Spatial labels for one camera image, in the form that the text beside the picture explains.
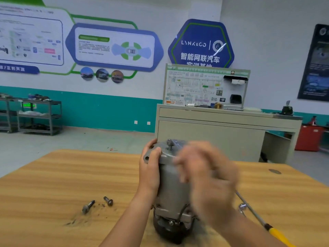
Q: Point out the person's left hand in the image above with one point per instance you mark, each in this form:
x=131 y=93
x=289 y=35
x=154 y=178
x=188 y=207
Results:
x=148 y=177

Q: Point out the person's right hand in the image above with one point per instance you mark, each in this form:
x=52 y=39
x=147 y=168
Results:
x=211 y=182

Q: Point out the grey metal compressor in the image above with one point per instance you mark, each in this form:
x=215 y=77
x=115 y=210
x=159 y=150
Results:
x=172 y=190

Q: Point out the person's left forearm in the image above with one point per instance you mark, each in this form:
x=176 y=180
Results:
x=126 y=226

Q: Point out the silver L-shaped socket wrench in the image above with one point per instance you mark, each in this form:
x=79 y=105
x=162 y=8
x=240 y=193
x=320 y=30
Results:
x=242 y=206

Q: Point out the beige workbench cabinet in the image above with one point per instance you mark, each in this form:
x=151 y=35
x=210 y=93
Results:
x=221 y=128

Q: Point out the white wiring display board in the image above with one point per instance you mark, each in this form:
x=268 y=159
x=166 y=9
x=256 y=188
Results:
x=193 y=87

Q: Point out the small black device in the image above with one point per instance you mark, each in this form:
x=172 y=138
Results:
x=287 y=110

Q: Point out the red cabinet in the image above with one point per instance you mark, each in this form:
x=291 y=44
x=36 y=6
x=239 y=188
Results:
x=308 y=139

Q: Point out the grey metal shelf cart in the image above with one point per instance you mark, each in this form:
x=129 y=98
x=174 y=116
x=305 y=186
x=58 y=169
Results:
x=40 y=118
x=7 y=115

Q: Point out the blue rounded infographic panel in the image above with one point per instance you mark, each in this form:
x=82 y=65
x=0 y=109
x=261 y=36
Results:
x=95 y=46

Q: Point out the round photo wall decal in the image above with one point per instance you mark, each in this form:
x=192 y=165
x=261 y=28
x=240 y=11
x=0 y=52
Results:
x=87 y=73
x=102 y=75
x=117 y=76

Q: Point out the blue hexagon wall sign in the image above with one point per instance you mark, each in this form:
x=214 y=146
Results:
x=200 y=38

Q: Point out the dark wall poster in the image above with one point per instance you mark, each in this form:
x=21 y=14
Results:
x=316 y=61

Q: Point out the white infographic wall panel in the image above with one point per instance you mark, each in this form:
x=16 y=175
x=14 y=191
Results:
x=28 y=36

